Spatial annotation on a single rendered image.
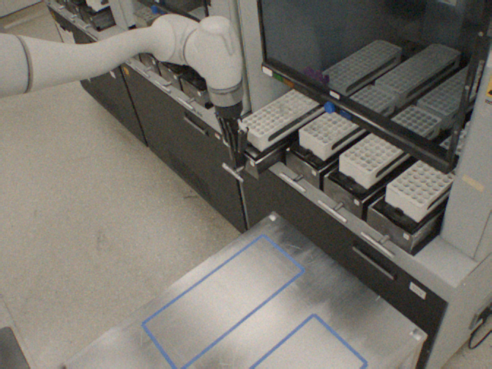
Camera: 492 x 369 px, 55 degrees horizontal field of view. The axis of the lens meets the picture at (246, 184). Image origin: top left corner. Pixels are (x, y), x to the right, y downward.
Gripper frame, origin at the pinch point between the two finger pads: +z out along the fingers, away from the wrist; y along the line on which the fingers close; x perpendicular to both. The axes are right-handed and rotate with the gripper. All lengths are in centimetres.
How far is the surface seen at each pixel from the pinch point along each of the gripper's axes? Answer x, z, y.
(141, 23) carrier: -19, -6, 85
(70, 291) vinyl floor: 59, 80, 61
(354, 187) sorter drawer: -12.8, -1.7, -32.9
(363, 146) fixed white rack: -22.8, -5.5, -26.7
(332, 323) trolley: 19, -2, -55
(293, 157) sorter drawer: -11.0, 0.4, -11.7
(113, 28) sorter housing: -18, 6, 117
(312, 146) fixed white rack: -14.5, -4.2, -15.8
